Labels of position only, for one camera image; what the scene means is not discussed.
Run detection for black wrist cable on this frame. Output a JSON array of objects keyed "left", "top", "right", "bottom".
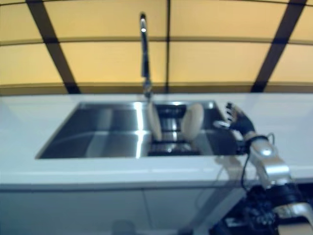
[{"left": 240, "top": 133, "right": 275, "bottom": 189}]

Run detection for stainless steel sink basin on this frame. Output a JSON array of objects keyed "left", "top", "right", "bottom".
[{"left": 35, "top": 100, "right": 246, "bottom": 160}]

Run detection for chrome pull-down kitchen faucet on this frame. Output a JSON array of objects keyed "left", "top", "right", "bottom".
[{"left": 139, "top": 11, "right": 154, "bottom": 99}]

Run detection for black dish drying rack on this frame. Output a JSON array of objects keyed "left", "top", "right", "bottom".
[{"left": 147, "top": 103, "right": 201, "bottom": 158}]

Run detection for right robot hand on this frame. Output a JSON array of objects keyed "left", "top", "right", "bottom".
[{"left": 213, "top": 102, "right": 256, "bottom": 140}]

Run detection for cream ceramic plate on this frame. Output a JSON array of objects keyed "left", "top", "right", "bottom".
[
  {"left": 147, "top": 101, "right": 162, "bottom": 141},
  {"left": 180, "top": 102, "right": 204, "bottom": 142}
]

